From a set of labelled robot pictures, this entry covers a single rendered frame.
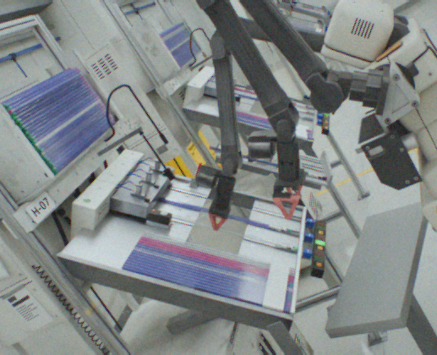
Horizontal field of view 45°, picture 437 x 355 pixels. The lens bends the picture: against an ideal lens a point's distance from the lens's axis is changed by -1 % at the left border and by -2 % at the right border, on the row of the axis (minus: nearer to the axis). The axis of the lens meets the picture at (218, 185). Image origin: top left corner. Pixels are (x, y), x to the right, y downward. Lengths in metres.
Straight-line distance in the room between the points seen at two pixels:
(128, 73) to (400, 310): 1.92
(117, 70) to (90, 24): 2.13
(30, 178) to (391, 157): 1.04
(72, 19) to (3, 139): 3.50
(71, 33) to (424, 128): 4.05
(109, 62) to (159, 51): 0.27
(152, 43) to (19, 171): 1.46
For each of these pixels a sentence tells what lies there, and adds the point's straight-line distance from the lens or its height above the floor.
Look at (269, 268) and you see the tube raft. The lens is 1.72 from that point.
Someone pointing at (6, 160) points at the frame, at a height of 1.51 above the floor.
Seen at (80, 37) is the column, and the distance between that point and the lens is 5.10.
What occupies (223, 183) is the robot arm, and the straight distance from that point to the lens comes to 1.74.
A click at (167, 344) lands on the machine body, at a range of 2.10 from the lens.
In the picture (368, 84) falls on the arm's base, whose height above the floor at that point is 1.22.
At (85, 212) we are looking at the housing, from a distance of 1.76.
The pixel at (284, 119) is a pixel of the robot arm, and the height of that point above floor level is 1.23.
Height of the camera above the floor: 1.52
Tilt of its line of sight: 15 degrees down
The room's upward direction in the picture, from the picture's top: 33 degrees counter-clockwise
